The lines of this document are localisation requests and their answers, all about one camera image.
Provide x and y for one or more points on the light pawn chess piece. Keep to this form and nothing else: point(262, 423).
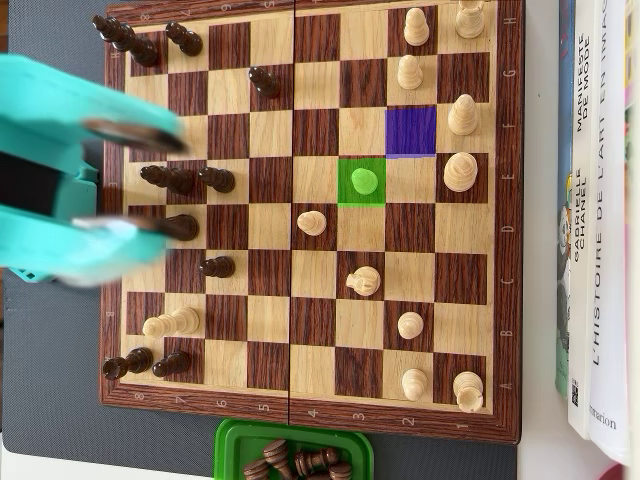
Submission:
point(410, 325)
point(416, 30)
point(415, 384)
point(312, 223)
point(363, 181)
point(410, 75)

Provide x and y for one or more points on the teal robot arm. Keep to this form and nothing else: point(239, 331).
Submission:
point(50, 100)

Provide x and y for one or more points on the teal perforated robot base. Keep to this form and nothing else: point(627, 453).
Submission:
point(25, 274)

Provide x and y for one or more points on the light knight chess piece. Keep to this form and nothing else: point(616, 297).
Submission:
point(365, 281)

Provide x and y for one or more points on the dark bishop chess piece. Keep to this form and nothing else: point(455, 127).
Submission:
point(184, 227)

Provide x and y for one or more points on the light king chess piece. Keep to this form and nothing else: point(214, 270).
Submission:
point(460, 172)

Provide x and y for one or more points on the dark queen chess piece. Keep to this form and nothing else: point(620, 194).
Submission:
point(175, 180)

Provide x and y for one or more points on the light bishop chess piece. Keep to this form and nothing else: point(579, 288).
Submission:
point(462, 117)

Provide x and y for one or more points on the light rook chess piece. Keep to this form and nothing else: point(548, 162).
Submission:
point(468, 390)
point(470, 22)

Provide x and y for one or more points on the dark rook chess piece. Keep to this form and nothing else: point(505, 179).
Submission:
point(135, 361)

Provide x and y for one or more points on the dark king chess piece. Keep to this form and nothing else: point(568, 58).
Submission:
point(142, 50)

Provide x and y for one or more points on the wooden folding chessboard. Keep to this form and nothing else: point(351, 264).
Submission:
point(270, 320)

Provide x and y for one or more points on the green plastic container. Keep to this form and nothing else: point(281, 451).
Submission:
point(230, 450)

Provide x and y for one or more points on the illustrated blue spine book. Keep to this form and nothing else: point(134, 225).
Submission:
point(564, 300)

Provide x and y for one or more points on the white Gabrielle Chanel book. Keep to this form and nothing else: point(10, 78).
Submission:
point(580, 325)

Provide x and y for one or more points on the white art history book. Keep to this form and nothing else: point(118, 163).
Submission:
point(612, 300)

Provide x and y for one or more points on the pink object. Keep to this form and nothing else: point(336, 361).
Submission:
point(620, 474)

